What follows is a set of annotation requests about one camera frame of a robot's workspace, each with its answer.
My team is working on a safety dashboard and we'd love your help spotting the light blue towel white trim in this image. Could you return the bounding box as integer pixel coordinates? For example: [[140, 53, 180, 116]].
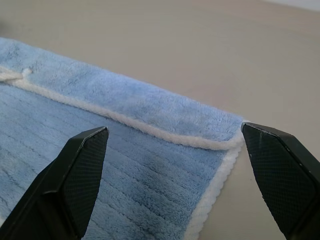
[[0, 37, 245, 240]]

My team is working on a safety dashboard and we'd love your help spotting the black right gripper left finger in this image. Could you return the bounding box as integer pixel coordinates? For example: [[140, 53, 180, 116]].
[[0, 126, 110, 240]]

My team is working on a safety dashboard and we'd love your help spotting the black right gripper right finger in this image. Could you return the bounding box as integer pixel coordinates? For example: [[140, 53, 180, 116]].
[[240, 121, 320, 240]]

